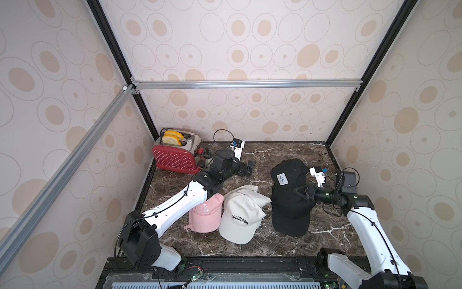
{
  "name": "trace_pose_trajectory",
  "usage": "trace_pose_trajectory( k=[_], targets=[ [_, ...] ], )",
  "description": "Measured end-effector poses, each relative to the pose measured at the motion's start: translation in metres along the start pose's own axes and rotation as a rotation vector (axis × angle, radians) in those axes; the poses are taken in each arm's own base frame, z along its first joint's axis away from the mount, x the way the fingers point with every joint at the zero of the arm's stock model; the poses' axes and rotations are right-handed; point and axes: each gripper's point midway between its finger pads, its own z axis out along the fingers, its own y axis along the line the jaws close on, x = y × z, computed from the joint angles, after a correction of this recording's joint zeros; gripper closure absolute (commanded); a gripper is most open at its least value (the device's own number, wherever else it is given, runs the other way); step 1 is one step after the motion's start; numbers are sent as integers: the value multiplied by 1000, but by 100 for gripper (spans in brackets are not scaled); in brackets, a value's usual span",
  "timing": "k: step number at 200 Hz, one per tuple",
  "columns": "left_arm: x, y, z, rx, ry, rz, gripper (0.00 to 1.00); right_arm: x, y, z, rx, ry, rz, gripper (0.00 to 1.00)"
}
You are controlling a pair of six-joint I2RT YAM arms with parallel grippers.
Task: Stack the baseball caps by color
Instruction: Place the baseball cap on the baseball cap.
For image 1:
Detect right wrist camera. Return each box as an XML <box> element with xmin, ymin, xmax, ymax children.
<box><xmin>309</xmin><ymin>166</ymin><xmax>327</xmax><ymax>188</ymax></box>

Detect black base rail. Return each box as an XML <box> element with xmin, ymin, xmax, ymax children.
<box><xmin>96</xmin><ymin>256</ymin><xmax>336</xmax><ymax>289</ymax></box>

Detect horizontal aluminium frame bar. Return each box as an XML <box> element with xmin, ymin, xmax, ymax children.
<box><xmin>135</xmin><ymin>79</ymin><xmax>363</xmax><ymax>90</ymax></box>

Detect yellow toast slices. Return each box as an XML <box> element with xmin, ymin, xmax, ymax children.
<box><xmin>161</xmin><ymin>130</ymin><xmax>186</xmax><ymax>146</ymax></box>

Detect red polka dot toaster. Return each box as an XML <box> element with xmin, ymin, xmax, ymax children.
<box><xmin>152</xmin><ymin>128</ymin><xmax>202</xmax><ymax>174</ymax></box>

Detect black cap white patch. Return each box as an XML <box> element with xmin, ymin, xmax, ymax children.
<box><xmin>270</xmin><ymin>158</ymin><xmax>309</xmax><ymax>203</ymax></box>

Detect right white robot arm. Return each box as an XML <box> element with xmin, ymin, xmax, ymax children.
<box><xmin>294</xmin><ymin>167</ymin><xmax>428</xmax><ymax>289</ymax></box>

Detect beige Colorado cap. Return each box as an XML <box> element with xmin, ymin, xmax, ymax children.
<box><xmin>219</xmin><ymin>193</ymin><xmax>266</xmax><ymax>244</ymax></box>

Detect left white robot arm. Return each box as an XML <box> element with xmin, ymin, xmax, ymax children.
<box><xmin>115</xmin><ymin>148</ymin><xmax>256</xmax><ymax>271</ymax></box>

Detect pink cap with logo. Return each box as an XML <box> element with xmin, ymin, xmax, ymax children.
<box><xmin>184</xmin><ymin>194</ymin><xmax>224</xmax><ymax>233</ymax></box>

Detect left aluminium frame bar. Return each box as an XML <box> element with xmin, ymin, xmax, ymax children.
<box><xmin>1</xmin><ymin>84</ymin><xmax>135</xmax><ymax>274</ymax></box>

